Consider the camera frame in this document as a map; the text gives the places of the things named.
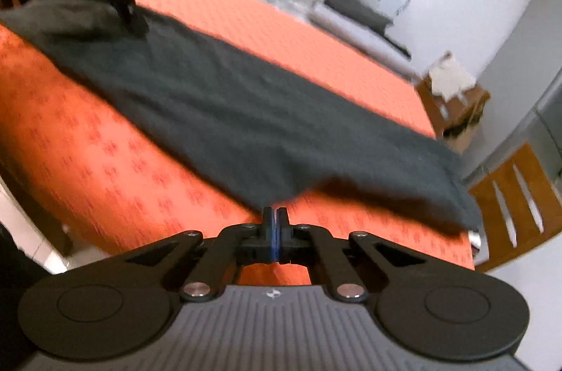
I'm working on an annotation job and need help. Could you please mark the dark grey sweatpants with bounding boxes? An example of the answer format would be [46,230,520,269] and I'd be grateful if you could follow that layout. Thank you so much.
[1,0,482,233]

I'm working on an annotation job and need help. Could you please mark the orange floral table mat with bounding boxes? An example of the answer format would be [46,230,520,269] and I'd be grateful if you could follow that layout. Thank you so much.
[1,0,479,267]

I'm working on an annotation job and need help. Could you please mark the wooden chair with bag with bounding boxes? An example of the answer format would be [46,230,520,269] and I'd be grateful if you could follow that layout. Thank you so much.
[416,76,491,154]

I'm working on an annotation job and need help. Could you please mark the beige cloth on chair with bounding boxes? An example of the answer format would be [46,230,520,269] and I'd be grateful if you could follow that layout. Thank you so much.
[428,52,476,102]

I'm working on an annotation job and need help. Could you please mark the light grey folded garment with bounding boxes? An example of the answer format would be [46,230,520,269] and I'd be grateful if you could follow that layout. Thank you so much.
[309,4,420,82]

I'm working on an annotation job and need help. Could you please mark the dark grey folded garment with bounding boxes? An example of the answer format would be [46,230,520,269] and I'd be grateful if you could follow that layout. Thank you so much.
[325,0,392,34]

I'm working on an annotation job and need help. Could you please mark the silver refrigerator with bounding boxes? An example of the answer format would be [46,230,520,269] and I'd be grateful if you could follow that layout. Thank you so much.
[461,0,561,184]

